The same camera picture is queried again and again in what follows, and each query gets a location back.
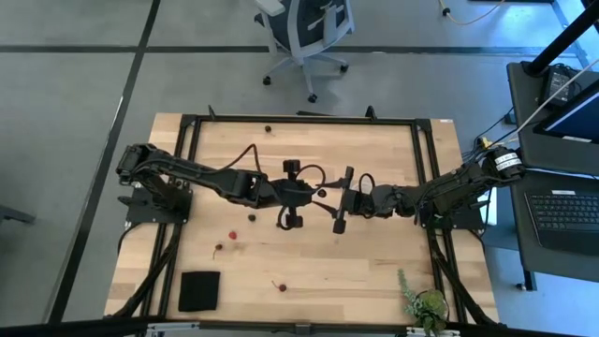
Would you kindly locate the red raspberry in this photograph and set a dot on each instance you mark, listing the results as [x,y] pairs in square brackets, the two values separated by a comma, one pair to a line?
[232,235]

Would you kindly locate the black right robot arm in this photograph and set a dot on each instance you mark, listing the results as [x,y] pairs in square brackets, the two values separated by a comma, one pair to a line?
[449,187]

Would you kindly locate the dark grey side desk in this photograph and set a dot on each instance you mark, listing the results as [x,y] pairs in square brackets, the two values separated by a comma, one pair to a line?
[524,117]
[585,267]

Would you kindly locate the black rig bar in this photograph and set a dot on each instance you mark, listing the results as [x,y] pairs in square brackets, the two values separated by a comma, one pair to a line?
[70,327]

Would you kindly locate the black metal pole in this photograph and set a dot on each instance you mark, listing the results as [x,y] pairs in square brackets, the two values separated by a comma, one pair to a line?
[561,39]

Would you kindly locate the black computer monitor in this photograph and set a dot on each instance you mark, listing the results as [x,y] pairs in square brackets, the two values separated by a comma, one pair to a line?
[578,121]

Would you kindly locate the grey metal leg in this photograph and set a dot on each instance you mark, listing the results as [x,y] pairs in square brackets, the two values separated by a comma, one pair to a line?
[14,214]

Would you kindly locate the dark cherry with stem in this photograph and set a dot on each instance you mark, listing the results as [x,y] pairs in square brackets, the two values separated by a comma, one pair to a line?
[322,193]
[218,246]

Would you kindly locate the green artificial plant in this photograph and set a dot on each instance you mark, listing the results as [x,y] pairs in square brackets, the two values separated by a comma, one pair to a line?
[433,304]

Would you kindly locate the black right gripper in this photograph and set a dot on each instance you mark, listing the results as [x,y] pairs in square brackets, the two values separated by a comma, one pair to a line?
[369,201]

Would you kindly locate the black power adapter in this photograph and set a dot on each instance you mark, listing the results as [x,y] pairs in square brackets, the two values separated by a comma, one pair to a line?
[557,82]

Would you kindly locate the black square cloth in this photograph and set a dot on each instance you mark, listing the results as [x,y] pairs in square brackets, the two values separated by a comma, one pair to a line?
[199,291]

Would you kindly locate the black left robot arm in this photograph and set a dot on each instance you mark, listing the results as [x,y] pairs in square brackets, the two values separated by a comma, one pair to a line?
[201,175]

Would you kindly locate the black laptop keyboard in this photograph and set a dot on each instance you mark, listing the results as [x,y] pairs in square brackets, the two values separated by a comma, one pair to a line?
[566,215]

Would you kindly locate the white grey office chair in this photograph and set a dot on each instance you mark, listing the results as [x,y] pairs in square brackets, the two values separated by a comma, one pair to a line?
[299,28]

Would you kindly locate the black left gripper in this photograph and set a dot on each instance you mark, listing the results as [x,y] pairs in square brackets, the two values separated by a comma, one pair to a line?
[287,193]

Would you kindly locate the red cherry with stem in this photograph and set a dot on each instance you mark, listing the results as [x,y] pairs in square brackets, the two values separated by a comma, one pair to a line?
[282,288]

